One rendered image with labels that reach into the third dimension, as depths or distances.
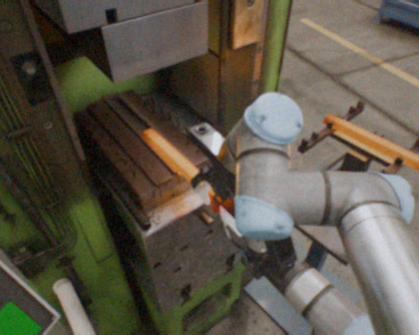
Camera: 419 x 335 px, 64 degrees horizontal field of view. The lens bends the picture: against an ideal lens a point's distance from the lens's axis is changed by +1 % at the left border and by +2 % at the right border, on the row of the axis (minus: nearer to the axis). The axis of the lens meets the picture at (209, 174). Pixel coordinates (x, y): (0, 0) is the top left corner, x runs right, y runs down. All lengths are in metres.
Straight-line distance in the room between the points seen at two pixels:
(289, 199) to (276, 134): 0.09
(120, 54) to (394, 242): 0.47
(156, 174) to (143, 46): 0.33
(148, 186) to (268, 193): 0.44
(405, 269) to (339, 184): 0.14
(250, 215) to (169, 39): 0.36
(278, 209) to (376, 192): 0.12
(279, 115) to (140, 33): 0.28
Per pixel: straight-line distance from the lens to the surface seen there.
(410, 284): 0.36
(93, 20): 0.57
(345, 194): 0.45
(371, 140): 1.03
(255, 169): 0.44
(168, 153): 0.84
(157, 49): 0.63
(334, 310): 0.60
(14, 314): 0.66
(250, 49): 0.99
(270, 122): 0.44
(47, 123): 0.78
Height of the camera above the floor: 1.56
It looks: 45 degrees down
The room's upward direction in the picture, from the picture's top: straight up
